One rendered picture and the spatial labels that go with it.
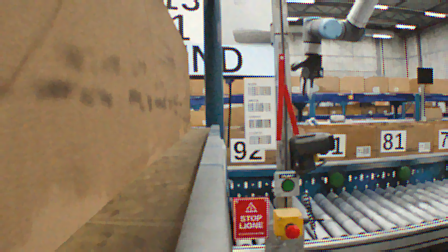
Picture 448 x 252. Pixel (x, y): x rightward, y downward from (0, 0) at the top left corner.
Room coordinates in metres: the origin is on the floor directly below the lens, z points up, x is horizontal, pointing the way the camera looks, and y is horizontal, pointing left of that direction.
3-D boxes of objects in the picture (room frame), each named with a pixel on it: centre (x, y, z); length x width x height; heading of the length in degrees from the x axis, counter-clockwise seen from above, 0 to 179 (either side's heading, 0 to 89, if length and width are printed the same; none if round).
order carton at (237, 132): (1.60, -0.18, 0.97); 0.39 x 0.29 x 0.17; 91
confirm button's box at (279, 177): (0.84, -0.17, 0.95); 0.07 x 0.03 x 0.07; 91
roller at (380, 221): (1.15, -0.57, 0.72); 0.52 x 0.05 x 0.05; 1
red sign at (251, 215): (0.84, -0.10, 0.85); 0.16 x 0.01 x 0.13; 91
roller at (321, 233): (1.15, -0.31, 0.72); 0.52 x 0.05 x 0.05; 1
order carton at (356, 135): (1.61, -0.57, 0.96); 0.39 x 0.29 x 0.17; 91
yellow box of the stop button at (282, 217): (0.81, -0.20, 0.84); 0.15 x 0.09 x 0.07; 91
